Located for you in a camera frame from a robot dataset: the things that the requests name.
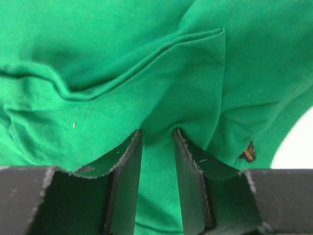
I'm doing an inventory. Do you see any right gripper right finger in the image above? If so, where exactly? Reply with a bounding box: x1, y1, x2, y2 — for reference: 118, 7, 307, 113
173, 129, 313, 235

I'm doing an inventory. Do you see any green t shirt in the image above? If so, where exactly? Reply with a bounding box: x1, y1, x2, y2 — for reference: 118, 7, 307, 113
0, 0, 313, 235

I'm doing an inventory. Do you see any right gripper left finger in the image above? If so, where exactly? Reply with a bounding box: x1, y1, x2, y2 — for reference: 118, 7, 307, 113
0, 129, 142, 235

